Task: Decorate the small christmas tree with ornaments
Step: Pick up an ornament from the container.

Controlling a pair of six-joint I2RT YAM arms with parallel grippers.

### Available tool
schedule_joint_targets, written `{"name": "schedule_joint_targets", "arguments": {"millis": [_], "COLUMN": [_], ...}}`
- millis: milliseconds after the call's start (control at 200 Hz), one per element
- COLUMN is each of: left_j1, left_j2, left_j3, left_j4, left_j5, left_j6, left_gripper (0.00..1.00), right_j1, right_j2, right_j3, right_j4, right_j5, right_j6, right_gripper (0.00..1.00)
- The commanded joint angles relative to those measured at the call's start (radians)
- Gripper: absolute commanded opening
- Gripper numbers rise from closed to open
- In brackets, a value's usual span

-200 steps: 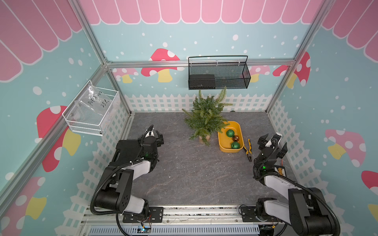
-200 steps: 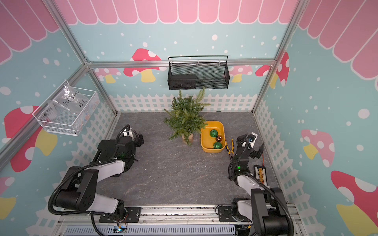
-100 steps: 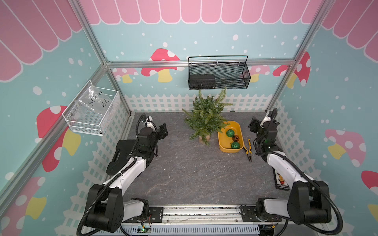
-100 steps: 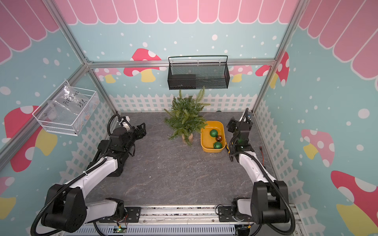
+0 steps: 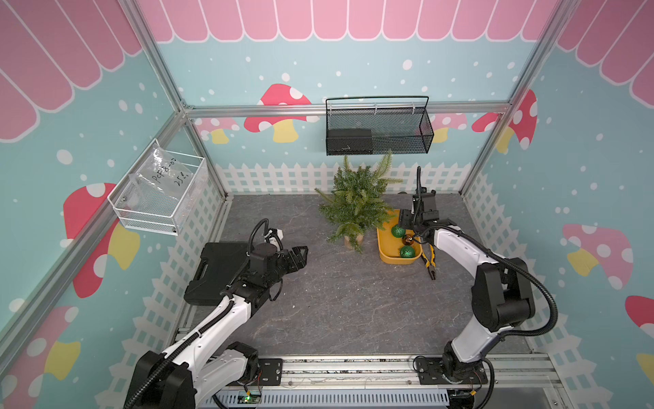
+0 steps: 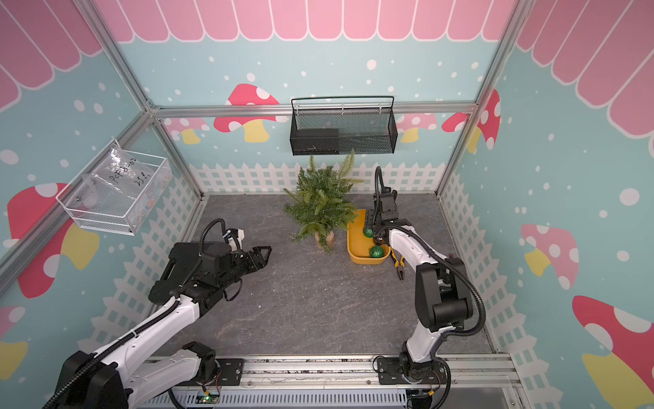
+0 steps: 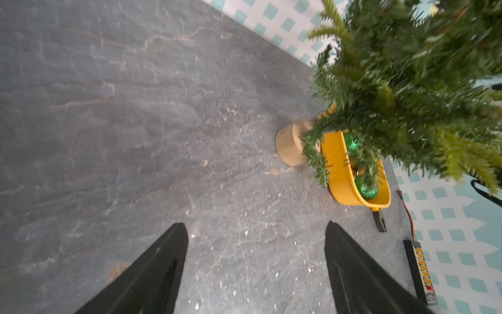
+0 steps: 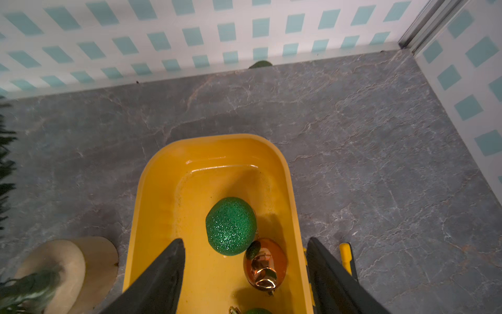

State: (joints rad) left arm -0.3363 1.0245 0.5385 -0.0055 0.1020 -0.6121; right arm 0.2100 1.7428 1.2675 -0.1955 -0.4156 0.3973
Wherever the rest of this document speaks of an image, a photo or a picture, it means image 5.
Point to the black box in basket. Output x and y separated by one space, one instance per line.
349 142

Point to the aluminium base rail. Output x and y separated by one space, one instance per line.
396 381

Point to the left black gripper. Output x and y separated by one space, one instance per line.
301 262

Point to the clear plastic bag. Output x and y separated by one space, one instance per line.
163 185

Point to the black wire mesh basket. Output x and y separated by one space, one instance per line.
398 123

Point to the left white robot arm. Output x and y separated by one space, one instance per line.
237 279

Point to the copper shiny ball ornament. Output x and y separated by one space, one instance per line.
408 239

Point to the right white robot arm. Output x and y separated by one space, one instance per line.
507 300

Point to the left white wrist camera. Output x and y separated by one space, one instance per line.
274 237

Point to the yellow plastic tray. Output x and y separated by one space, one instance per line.
389 247

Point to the black plastic tool case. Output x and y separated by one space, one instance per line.
219 263

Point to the yellow black pliers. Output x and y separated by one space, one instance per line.
428 257

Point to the green glitter ball ornament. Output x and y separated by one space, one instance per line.
398 232

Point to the small green christmas tree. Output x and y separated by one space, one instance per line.
355 203

